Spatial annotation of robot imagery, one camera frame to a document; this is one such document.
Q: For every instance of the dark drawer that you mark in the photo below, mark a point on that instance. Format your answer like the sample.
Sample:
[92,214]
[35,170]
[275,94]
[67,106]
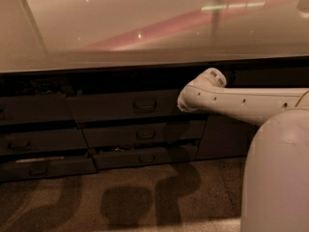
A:
[33,109]
[50,167]
[148,156]
[41,141]
[147,133]
[127,106]

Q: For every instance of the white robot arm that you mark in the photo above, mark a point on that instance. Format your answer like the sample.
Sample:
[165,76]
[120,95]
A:
[275,192]

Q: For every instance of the dark cabinet door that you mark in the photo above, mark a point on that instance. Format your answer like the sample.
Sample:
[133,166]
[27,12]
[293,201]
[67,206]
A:
[225,137]

